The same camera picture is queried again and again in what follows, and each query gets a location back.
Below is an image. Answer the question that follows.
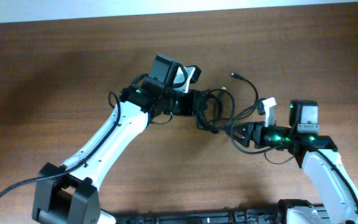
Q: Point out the black cable with plug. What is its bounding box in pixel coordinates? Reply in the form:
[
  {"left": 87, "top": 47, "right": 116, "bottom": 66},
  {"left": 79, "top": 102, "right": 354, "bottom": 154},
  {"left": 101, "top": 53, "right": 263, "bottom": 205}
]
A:
[{"left": 227, "top": 72, "right": 260, "bottom": 131}]

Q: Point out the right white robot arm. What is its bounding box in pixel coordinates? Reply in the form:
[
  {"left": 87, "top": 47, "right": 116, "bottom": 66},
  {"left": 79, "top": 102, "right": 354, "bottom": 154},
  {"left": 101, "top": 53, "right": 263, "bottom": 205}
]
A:
[{"left": 224, "top": 98, "right": 358, "bottom": 223}]

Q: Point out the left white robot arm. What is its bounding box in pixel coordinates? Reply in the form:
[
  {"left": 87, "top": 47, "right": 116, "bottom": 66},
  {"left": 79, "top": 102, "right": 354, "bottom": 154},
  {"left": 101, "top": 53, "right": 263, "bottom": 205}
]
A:
[{"left": 32, "top": 54, "right": 201, "bottom": 224}]

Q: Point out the right camera black cable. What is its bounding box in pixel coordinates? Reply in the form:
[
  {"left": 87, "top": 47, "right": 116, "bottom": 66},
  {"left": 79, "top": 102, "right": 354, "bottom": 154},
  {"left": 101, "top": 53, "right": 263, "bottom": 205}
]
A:
[{"left": 229, "top": 104, "right": 296, "bottom": 166}]

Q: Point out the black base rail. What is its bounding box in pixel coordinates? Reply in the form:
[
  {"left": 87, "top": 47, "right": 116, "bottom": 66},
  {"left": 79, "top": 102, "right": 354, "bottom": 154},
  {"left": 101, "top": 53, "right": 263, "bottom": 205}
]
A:
[{"left": 116, "top": 209, "right": 283, "bottom": 224}]

